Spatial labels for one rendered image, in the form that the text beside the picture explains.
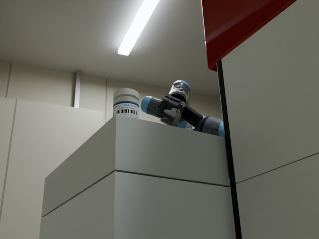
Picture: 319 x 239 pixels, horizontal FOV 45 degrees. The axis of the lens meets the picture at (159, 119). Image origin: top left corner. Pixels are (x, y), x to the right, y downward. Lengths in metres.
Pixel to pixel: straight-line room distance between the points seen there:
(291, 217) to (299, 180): 0.08
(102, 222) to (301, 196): 0.45
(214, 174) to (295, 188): 0.24
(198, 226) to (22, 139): 2.93
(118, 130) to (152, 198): 0.18
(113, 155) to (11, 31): 3.78
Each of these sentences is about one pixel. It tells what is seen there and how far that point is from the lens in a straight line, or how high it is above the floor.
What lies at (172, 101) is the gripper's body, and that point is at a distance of 1.35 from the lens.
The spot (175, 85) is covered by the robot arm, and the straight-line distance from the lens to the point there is 1.51.
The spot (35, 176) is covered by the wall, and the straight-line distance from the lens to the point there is 3.68.
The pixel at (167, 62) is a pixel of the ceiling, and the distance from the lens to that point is 4.94.
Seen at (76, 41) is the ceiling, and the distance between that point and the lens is 4.61.
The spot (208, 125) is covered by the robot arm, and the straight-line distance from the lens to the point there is 1.89.
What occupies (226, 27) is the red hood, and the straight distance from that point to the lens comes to 1.28.
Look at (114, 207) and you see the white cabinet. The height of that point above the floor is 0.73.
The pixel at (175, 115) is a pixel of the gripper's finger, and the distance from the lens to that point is 1.28.
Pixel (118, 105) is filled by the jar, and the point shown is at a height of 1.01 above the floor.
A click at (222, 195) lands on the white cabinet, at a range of 1.08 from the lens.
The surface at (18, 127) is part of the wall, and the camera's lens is 3.82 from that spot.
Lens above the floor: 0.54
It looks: 25 degrees up
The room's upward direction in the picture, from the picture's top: 2 degrees counter-clockwise
